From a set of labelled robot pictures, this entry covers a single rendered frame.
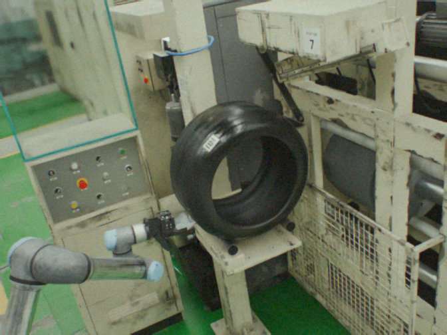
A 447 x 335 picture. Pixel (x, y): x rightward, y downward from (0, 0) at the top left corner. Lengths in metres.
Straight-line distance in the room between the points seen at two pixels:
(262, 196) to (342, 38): 0.90
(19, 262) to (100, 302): 1.17
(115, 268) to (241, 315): 1.21
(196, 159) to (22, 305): 0.74
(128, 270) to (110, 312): 1.10
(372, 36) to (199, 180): 0.76
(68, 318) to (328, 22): 2.51
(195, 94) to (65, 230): 0.97
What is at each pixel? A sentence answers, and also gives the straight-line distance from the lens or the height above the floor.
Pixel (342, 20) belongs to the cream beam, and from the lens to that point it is 1.47.
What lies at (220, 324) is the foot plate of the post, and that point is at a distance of 2.81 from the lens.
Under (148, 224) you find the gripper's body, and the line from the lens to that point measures 1.74.
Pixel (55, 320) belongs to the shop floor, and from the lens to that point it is 3.27.
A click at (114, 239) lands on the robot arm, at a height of 1.10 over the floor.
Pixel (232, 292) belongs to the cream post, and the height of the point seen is 0.35.
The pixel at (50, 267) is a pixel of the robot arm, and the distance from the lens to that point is 1.42.
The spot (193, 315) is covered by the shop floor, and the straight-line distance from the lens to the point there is 2.92.
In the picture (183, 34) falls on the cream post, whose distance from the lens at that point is 1.88.
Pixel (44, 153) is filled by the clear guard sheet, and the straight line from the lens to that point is 2.22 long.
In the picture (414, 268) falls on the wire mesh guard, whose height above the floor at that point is 0.92.
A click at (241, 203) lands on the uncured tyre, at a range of 2.07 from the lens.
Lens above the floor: 1.99
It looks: 25 degrees down
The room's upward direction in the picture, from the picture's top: 9 degrees counter-clockwise
